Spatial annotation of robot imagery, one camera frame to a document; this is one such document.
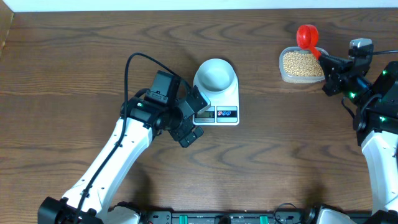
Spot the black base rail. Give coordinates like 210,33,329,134
108,202,398,224

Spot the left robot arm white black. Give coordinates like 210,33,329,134
37,71,210,223

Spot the white digital kitchen scale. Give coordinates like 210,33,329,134
193,72,239,126

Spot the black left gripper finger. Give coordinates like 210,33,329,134
184,126,204,140
179,135,196,148

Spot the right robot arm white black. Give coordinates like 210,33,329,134
319,55,397,223

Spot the grey round bowl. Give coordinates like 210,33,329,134
195,58,236,92

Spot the clear plastic container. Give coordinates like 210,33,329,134
279,47,325,84

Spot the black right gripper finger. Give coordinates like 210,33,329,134
320,63,342,86
318,54,353,70

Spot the pile of soybeans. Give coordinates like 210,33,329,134
282,52,324,77

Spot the red measuring scoop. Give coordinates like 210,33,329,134
296,24,321,60

